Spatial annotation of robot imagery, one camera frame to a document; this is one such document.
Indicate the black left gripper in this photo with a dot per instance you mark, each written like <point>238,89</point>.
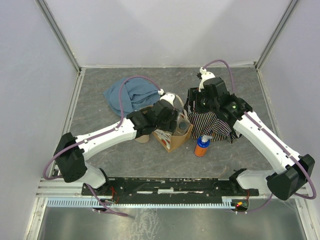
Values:
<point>171,126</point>

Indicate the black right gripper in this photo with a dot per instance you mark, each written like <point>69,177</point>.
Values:
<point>194,95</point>

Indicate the beige pump lotion bottle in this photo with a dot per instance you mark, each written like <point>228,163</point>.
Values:
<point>142,139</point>

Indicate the orange bottle with blue cap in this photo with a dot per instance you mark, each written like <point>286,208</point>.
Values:
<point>202,145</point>

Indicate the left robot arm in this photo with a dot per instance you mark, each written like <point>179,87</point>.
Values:
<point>73,152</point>

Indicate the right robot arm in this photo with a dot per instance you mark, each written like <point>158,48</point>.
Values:
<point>290,170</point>

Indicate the watermelon print canvas bag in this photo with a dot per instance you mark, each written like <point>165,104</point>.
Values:
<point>169,140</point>

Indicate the clear bottle with grey cap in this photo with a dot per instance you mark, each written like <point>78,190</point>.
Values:
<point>182,128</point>

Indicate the black white striped cloth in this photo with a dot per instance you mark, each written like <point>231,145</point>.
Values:
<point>207,124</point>

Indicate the blue denim cloth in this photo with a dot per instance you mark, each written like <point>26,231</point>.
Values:
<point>136,94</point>

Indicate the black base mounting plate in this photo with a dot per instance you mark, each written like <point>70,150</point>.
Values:
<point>122,187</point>

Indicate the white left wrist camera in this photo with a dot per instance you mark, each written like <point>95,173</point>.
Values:
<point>167,96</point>

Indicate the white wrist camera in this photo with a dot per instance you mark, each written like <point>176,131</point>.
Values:
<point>167,96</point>
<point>204,75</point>

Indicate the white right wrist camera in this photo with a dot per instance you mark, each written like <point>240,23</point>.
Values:
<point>204,75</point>

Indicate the aluminium frame rail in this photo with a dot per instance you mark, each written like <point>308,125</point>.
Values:
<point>57,188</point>

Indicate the light blue cable duct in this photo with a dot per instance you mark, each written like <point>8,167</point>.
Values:
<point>149,201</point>

